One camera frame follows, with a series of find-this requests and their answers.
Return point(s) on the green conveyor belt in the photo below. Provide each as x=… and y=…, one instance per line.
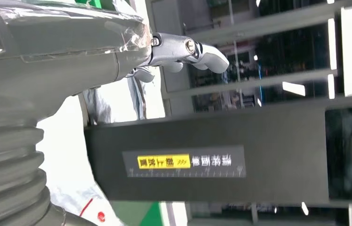
x=138, y=215

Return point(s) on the white parcel with dark-red logo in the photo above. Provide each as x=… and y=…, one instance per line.
x=122, y=6

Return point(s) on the black inbound machine column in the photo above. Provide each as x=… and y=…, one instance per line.
x=272, y=131

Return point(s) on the ruler label with yellow strip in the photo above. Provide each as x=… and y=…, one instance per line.
x=216, y=162

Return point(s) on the white parcel with code patches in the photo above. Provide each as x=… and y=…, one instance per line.
x=66, y=162

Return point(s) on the aluminium conveyor frame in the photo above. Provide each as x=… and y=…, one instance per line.
x=175, y=215

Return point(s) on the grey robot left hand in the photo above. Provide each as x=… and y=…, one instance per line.
x=54, y=62

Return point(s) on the green plastic crate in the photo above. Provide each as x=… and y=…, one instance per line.
x=94, y=3

